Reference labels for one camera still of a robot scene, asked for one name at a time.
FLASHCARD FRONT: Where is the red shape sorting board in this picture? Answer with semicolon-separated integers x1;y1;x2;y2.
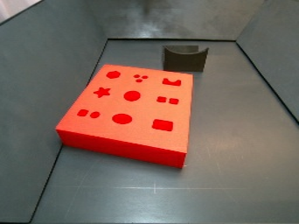
56;65;192;168

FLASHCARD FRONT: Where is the dark curved holder block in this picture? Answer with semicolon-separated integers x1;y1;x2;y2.
163;45;210;72

